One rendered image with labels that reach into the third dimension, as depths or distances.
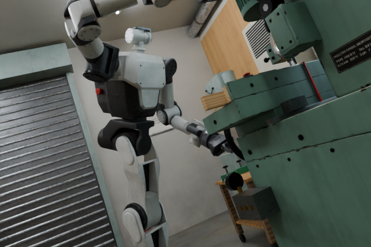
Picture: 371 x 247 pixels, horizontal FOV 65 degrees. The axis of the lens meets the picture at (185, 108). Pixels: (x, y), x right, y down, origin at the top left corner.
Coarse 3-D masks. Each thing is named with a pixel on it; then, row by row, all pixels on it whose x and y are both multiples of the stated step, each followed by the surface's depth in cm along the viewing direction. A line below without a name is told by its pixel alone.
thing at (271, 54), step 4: (268, 48) 104; (268, 52) 105; (272, 52) 103; (272, 56) 103; (276, 56) 102; (272, 60) 104; (276, 60) 102; (280, 60) 102; (284, 60) 104; (288, 60) 101; (292, 60) 101; (272, 64) 105
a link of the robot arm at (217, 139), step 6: (204, 138) 138; (210, 138) 137; (216, 138) 136; (222, 138) 134; (204, 144) 139; (210, 144) 134; (216, 144) 131; (210, 150) 132; (216, 150) 132; (222, 150) 133
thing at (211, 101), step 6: (204, 96) 82; (210, 96) 83; (216, 96) 84; (222, 96) 85; (204, 102) 82; (210, 102) 83; (216, 102) 83; (222, 102) 84; (204, 108) 83; (210, 108) 82
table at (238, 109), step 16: (304, 80) 95; (320, 80) 98; (256, 96) 85; (272, 96) 88; (288, 96) 90; (224, 112) 87; (240, 112) 81; (256, 112) 83; (208, 128) 98; (224, 128) 93
